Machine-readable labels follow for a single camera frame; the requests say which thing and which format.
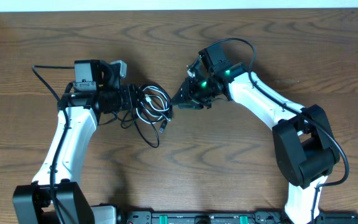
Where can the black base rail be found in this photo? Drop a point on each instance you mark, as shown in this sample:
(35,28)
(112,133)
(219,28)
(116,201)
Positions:
(204,217)

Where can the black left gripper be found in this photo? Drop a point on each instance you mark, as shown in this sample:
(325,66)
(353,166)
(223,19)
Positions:
(132,101)

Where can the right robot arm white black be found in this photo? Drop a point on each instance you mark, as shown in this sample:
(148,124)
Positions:
(305,148)

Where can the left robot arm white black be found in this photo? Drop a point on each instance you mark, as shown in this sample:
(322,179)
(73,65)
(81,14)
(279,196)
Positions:
(54,195)

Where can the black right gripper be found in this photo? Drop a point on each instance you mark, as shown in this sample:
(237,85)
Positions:
(188,86)

